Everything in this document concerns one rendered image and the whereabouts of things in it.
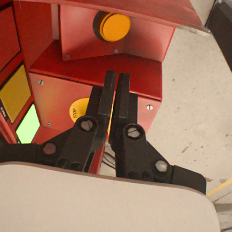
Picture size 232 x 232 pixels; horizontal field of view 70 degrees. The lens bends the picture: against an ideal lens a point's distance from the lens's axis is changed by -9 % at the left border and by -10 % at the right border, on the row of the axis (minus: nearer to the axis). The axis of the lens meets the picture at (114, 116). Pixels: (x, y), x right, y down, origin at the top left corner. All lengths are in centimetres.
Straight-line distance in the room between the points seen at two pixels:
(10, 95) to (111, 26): 13
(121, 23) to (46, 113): 15
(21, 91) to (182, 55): 95
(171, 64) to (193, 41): 18
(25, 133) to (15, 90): 7
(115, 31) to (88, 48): 4
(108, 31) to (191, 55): 89
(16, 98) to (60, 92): 5
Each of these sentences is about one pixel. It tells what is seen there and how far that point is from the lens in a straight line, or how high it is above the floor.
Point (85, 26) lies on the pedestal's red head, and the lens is 22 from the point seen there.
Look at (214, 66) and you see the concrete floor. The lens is 114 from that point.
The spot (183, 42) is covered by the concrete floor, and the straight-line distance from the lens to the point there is 104.
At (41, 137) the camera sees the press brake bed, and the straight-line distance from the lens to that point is 61.
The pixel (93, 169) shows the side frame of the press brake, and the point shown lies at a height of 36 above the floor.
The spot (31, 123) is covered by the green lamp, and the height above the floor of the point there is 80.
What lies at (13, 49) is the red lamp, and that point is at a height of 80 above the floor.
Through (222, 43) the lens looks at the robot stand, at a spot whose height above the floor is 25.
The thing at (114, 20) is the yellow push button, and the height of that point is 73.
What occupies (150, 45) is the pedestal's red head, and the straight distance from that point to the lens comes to 25.
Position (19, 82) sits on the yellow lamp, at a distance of 20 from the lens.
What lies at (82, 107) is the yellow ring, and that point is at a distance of 23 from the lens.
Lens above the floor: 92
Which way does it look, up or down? 40 degrees down
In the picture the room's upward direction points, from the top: 166 degrees counter-clockwise
